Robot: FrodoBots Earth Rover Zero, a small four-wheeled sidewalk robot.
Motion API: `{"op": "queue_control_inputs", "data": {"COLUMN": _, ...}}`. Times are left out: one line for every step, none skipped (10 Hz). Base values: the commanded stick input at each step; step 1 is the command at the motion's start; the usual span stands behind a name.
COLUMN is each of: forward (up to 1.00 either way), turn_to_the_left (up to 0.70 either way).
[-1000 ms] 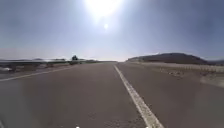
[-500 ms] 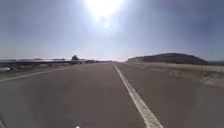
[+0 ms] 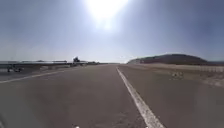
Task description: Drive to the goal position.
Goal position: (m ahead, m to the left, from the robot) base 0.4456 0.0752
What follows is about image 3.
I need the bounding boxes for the tree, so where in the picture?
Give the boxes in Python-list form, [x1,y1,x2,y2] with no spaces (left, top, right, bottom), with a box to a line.
[72,56,81,64]

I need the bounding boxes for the grey asphalt road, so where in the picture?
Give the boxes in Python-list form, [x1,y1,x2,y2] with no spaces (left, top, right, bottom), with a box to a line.
[0,63,224,128]

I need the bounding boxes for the white painted edge line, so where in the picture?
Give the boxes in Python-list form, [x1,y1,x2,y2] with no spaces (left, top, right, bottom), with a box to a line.
[115,65,166,128]

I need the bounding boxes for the dark hill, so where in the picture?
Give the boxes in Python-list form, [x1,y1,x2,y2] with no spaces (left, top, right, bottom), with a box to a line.
[127,53,210,66]

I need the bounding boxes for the metal guardrail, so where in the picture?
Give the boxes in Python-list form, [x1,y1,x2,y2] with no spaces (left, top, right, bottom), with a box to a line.
[0,60,88,73]

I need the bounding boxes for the white painted side line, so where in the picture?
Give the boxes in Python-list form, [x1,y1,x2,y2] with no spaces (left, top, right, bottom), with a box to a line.
[0,67,79,85]

